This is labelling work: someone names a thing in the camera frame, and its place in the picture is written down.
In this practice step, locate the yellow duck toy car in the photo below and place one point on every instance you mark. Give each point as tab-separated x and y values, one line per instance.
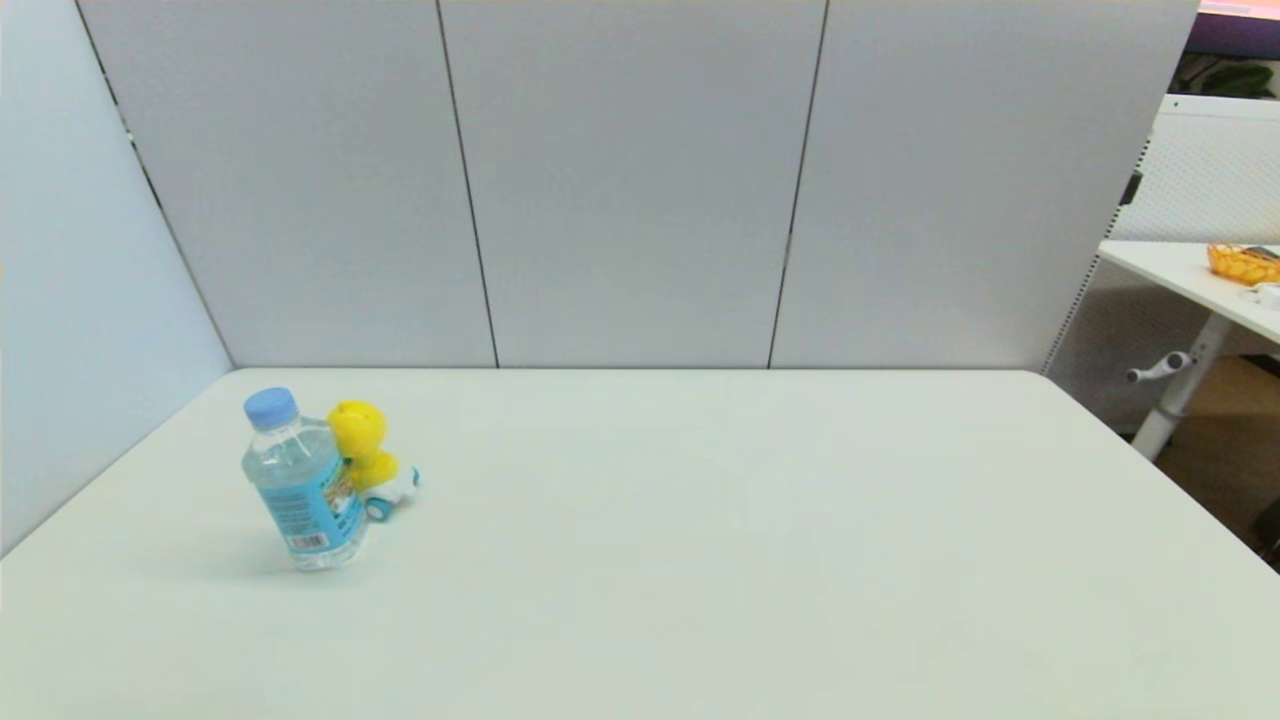
365	440

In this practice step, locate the green plant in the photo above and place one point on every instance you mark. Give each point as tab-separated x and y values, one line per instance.
1235	78

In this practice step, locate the white side desk top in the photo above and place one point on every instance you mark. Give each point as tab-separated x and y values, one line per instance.
1190	268

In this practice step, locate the black panel bracket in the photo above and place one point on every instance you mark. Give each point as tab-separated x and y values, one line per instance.
1132	188

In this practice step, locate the white perforated partition panel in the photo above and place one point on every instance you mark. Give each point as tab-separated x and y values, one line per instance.
1205	170

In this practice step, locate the clear soda water bottle blue label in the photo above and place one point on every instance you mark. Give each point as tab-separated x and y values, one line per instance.
305	490

